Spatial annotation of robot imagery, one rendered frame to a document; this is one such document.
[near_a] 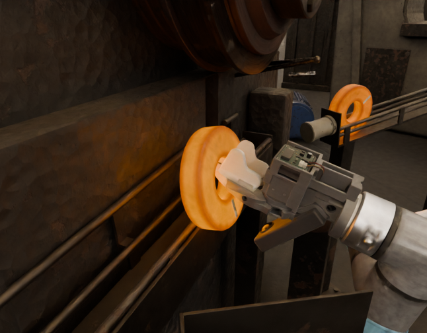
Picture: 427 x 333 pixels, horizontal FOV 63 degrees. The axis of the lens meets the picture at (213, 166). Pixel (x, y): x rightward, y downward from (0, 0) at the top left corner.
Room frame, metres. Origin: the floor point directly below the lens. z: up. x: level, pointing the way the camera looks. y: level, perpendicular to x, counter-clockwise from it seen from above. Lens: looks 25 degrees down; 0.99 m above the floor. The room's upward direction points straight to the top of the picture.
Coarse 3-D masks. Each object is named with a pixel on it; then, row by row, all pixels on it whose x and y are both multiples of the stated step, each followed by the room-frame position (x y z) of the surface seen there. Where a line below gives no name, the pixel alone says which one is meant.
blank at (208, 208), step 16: (208, 128) 0.48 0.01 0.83; (224, 128) 0.49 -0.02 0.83; (192, 144) 0.45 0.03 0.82; (208, 144) 0.45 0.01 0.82; (224, 144) 0.48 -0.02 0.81; (192, 160) 0.43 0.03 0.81; (208, 160) 0.44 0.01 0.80; (192, 176) 0.41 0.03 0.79; (208, 176) 0.43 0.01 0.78; (192, 192) 0.41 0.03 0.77; (208, 192) 0.42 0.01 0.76; (224, 192) 0.48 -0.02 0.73; (192, 208) 0.41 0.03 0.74; (208, 208) 0.41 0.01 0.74; (224, 208) 0.44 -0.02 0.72; (240, 208) 0.48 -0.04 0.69; (208, 224) 0.41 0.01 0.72; (224, 224) 0.43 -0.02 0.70
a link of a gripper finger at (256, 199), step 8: (232, 184) 0.43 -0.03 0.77; (232, 192) 0.42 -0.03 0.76; (240, 192) 0.42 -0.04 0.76; (248, 192) 0.41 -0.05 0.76; (256, 192) 0.42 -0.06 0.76; (240, 200) 0.41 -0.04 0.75; (248, 200) 0.41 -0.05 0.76; (256, 200) 0.40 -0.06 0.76; (264, 200) 0.40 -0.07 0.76; (256, 208) 0.40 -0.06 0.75; (264, 208) 0.40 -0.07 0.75; (272, 208) 0.41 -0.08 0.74
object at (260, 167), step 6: (240, 144) 0.48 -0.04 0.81; (246, 144) 0.47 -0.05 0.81; (252, 144) 0.47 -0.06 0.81; (246, 150) 0.47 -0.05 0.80; (252, 150) 0.47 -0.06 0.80; (246, 156) 0.47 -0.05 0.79; (252, 156) 0.47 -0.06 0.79; (222, 162) 0.48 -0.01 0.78; (252, 162) 0.47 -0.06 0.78; (258, 162) 0.46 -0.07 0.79; (252, 168) 0.47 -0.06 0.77; (258, 168) 0.46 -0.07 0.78; (264, 168) 0.46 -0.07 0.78; (264, 174) 0.46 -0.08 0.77
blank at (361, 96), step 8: (344, 88) 1.02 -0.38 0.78; (352, 88) 1.01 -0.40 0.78; (360, 88) 1.02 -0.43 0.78; (336, 96) 1.01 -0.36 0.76; (344, 96) 0.99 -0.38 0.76; (352, 96) 1.01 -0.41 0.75; (360, 96) 1.02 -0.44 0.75; (368, 96) 1.04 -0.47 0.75; (336, 104) 0.99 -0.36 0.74; (344, 104) 0.99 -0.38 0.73; (360, 104) 1.03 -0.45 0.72; (368, 104) 1.04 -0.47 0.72; (344, 112) 1.00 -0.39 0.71; (352, 112) 1.06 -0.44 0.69; (360, 112) 1.04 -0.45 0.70; (368, 112) 1.05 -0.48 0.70; (344, 120) 1.00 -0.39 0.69; (352, 120) 1.03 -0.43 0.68
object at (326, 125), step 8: (320, 120) 0.96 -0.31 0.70; (328, 120) 0.97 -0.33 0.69; (304, 128) 0.96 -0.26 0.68; (312, 128) 0.93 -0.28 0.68; (320, 128) 0.94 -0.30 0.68; (328, 128) 0.95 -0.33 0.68; (336, 128) 0.96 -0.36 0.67; (304, 136) 0.96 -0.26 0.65; (312, 136) 0.93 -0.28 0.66; (320, 136) 0.94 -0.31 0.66
